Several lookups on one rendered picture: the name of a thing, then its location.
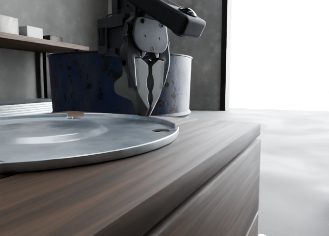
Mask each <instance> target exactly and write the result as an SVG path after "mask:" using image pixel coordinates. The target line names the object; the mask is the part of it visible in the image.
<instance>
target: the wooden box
mask: <svg viewBox="0 0 329 236"><path fill-rule="evenodd" d="M150 117H154V118H161V119H165V120H168V121H171V122H173V123H175V128H176V129H177V127H179V134H178V136H177V138H176V139H175V140H174V141H172V142H171V143H169V144H167V145H165V146H162V147H160V148H157V149H154V150H151V151H148V152H145V153H142V154H138V155H135V156H131V157H126V158H122V159H117V160H112V161H107V162H102V163H96V164H90V165H81V166H74V167H67V168H59V169H50V170H41V171H31V172H19V173H4V174H0V236H258V219H259V214H258V213H257V212H258V210H259V178H260V150H261V139H259V138H257V137H258V136H259V135H260V126H261V124H260V123H257V122H242V121H226V120H211V119H199V120H198V119H195V118H173V117H158V116H150Z"/></svg>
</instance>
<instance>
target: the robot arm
mask: <svg viewBox="0 0 329 236"><path fill-rule="evenodd" d="M110 15H112V16H110ZM205 25H206V22H205V21H204V20H203V19H201V18H199V17H198V16H197V15H196V14H195V13H194V11H193V10H191V9H190V8H187V7H180V6H179V5H177V4H175V3H173V2H172V1H170V0H112V14H109V15H107V16H106V17H105V18H101V19H97V48H98V54H102V55H105V56H115V57H120V60H121V63H122V66H123V73H122V76H121V77H120V78H119V79H118V80H116V81H115V83H114V90H115V92H116V94H118V95H119V96H122V97H124V98H126V99H129V100H131V101H132V102H133V105H134V108H135V110H136V112H137V114H138V116H147V117H149V116H150V115H151V113H152V111H153V109H154V107H155V105H156V103H157V101H158V99H159V96H160V94H161V91H162V87H163V86H164V85H165V81H166V77H167V73H168V69H169V61H170V57H169V41H168V36H167V28H169V29H170V30H171V31H172V32H173V33H174V34H175V35H177V36H180V37H193V38H199V37H200V36H201V34H202V32H203V29H204V27H205ZM148 55H149V56H150V57H151V58H152V59H151V60H150V59H144V60H142V59H141V58H143V57H144V56H148Z"/></svg>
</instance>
